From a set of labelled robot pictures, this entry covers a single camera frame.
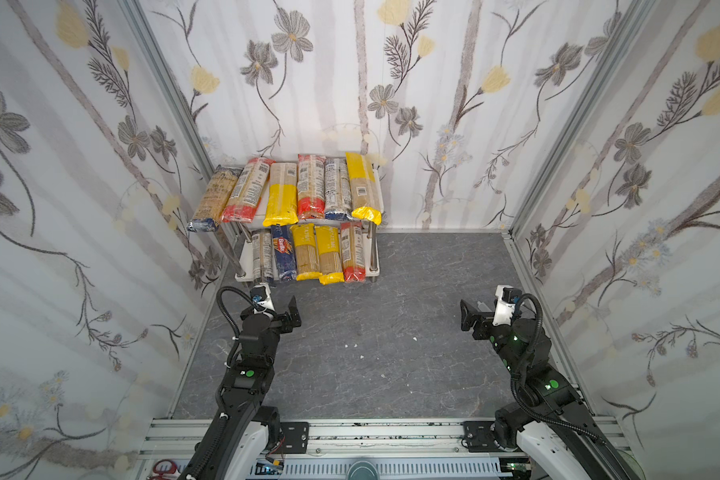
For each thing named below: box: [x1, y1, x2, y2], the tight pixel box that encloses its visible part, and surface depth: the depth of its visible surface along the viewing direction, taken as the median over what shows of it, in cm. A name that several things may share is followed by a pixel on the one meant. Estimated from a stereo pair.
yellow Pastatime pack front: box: [315, 226, 345, 285], surface depth 103 cm
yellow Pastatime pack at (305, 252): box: [290, 223, 322, 281], surface depth 103 cm
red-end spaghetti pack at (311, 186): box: [298, 154, 326, 219], surface depth 81 cm
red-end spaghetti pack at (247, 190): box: [221, 157, 277, 223], surface depth 81 cm
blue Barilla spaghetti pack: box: [271, 224, 297, 281], surface depth 103 cm
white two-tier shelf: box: [204, 212, 385, 285], surface depth 103 cm
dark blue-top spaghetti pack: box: [187, 165, 243, 233], surface depth 79 cm
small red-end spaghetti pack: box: [340, 222, 366, 282], surface depth 103 cm
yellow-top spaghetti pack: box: [346, 152, 384, 226], surface depth 80 cm
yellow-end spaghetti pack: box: [262, 162, 299, 227], surface depth 79 cm
